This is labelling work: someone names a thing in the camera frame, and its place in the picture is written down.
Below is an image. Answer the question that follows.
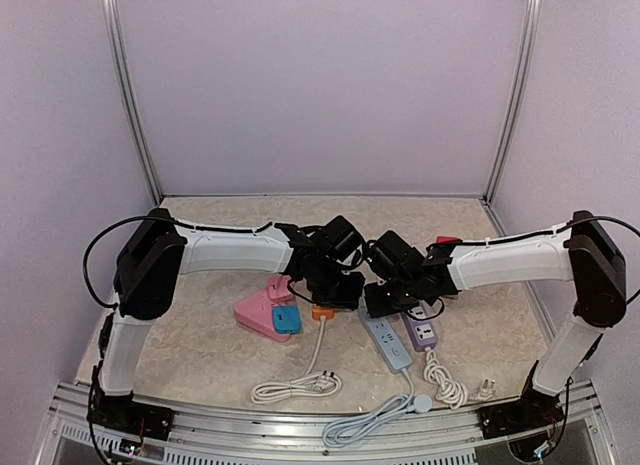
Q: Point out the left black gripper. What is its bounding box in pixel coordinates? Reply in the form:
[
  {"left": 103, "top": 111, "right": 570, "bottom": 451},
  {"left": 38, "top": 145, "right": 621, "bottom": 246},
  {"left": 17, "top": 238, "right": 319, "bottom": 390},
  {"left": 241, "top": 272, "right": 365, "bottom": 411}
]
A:
[{"left": 312, "top": 258, "right": 367, "bottom": 310}]

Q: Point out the red cube socket adapter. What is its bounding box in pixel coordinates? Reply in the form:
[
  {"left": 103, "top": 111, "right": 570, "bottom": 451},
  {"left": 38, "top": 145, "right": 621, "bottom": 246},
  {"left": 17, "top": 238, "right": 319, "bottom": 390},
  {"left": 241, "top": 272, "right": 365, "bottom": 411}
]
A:
[{"left": 435, "top": 236, "right": 461, "bottom": 244}]

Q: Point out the purple power strip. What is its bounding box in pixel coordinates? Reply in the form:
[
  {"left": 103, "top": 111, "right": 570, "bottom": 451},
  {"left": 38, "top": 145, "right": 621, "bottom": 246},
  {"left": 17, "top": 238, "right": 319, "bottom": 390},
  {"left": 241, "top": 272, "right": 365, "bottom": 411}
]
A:
[{"left": 400, "top": 302, "right": 439, "bottom": 353}]

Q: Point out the light blue power strip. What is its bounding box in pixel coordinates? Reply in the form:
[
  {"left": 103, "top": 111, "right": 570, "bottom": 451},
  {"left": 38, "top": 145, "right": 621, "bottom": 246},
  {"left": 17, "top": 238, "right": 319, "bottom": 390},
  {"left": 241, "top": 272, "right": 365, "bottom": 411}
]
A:
[{"left": 359, "top": 308, "right": 413, "bottom": 374}]

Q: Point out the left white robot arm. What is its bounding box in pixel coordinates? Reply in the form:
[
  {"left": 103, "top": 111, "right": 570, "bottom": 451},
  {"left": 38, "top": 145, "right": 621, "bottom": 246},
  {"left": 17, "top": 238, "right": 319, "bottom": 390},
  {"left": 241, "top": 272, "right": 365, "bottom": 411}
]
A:
[{"left": 96, "top": 208, "right": 368, "bottom": 430}]

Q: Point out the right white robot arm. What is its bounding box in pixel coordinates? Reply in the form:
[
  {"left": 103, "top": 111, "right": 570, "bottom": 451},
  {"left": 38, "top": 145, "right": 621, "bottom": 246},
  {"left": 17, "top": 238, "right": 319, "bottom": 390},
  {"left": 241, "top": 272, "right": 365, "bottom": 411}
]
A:
[{"left": 364, "top": 210, "right": 637, "bottom": 429}]

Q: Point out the pink charger plug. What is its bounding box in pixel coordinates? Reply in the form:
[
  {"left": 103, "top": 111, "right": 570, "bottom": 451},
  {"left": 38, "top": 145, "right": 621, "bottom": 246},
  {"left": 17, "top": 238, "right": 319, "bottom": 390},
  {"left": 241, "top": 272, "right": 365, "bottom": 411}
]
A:
[{"left": 266, "top": 275, "right": 293, "bottom": 303}]

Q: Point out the blue charger plug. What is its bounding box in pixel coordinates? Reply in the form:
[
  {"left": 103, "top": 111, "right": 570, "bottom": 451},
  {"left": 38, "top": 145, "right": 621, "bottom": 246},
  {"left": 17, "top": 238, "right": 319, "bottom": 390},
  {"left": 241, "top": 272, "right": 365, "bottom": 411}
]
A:
[{"left": 272, "top": 305, "right": 302, "bottom": 335}]

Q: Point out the pink triangular power socket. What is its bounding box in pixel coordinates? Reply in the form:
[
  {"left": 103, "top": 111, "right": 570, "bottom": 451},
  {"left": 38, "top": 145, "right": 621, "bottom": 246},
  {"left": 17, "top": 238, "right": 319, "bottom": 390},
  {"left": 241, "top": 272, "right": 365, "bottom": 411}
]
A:
[{"left": 234, "top": 289, "right": 291, "bottom": 343}]

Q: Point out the orange power strip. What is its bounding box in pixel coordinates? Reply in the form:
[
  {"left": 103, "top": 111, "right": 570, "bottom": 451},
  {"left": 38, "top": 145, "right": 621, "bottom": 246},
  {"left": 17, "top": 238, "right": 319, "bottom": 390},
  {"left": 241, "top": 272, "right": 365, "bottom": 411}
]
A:
[{"left": 311, "top": 305, "right": 335, "bottom": 321}]

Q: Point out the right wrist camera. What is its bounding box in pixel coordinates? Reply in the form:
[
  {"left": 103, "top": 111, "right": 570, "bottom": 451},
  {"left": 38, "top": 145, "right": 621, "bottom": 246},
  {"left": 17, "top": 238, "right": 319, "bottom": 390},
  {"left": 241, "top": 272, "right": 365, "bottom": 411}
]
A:
[{"left": 366, "top": 230, "right": 425, "bottom": 280}]

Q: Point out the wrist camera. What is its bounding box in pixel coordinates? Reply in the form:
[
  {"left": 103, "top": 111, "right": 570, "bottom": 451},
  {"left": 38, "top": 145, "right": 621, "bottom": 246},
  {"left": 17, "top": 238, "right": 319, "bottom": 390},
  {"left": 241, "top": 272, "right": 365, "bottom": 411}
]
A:
[
  {"left": 311, "top": 215, "right": 366, "bottom": 270},
  {"left": 366, "top": 230, "right": 425, "bottom": 280}
]

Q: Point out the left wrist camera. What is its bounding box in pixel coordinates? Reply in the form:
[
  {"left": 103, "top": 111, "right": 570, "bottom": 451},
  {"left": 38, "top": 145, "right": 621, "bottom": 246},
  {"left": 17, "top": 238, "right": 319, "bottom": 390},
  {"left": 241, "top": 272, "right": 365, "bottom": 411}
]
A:
[{"left": 311, "top": 215, "right": 366, "bottom": 270}]

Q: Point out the white cable of orange strip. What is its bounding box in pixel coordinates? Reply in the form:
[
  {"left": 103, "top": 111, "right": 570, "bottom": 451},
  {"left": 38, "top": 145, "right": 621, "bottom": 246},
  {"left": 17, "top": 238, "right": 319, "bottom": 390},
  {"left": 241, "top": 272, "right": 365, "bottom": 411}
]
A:
[{"left": 249, "top": 317, "right": 344, "bottom": 405}]

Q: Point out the white cable of purple strip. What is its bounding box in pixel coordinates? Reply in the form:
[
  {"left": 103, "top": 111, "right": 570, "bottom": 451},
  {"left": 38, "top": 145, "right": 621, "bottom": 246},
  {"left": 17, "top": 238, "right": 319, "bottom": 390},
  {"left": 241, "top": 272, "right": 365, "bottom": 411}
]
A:
[{"left": 422, "top": 347, "right": 499, "bottom": 410}]

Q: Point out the light blue cable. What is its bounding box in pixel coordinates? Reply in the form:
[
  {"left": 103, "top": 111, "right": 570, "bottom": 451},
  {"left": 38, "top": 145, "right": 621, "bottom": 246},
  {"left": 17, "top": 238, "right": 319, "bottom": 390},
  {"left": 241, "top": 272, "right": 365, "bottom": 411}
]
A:
[{"left": 322, "top": 369, "right": 434, "bottom": 449}]

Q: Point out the aluminium front rail frame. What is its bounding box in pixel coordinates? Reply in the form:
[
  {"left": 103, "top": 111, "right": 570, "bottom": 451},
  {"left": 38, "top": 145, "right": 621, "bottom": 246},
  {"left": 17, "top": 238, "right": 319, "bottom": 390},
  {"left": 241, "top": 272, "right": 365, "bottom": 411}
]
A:
[{"left": 27, "top": 381, "right": 621, "bottom": 464}]

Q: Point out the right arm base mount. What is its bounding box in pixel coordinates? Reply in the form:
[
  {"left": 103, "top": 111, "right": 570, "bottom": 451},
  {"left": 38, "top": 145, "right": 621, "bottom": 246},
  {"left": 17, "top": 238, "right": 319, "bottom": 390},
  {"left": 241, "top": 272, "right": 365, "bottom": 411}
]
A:
[{"left": 477, "top": 363, "right": 566, "bottom": 439}]

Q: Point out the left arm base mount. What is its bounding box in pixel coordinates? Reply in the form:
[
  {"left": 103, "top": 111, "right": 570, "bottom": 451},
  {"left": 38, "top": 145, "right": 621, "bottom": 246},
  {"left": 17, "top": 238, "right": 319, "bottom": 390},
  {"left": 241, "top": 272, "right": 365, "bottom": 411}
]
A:
[{"left": 87, "top": 363, "right": 175, "bottom": 441}]

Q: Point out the right aluminium corner post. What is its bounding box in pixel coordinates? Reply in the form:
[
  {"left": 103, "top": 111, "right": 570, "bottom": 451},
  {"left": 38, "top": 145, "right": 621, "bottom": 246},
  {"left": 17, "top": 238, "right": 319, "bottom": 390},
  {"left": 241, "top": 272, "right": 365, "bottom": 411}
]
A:
[{"left": 483, "top": 0, "right": 543, "bottom": 207}]

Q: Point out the aluminium corner post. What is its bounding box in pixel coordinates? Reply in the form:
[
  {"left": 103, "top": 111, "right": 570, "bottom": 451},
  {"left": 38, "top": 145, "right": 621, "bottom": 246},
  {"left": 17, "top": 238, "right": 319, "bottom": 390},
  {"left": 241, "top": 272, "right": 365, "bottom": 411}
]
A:
[
  {"left": 101, "top": 0, "right": 164, "bottom": 205},
  {"left": 483, "top": 0, "right": 543, "bottom": 207}
]

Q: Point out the left aluminium corner post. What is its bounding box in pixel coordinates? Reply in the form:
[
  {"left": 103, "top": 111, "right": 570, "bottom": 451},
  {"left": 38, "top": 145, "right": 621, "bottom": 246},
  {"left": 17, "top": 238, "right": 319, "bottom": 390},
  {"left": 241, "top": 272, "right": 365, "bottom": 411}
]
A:
[{"left": 101, "top": 0, "right": 164, "bottom": 205}]

